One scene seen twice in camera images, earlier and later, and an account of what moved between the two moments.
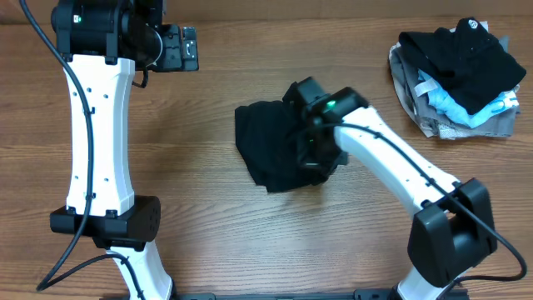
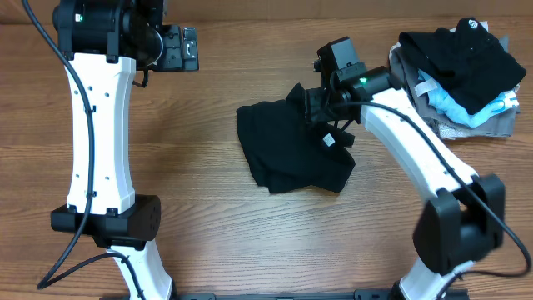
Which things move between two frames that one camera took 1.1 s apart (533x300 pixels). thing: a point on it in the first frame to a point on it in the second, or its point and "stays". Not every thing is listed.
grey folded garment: x=406 y=72 stays
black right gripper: x=307 y=160 to x=314 y=112
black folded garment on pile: x=472 y=60 stays
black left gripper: x=175 y=61 stays
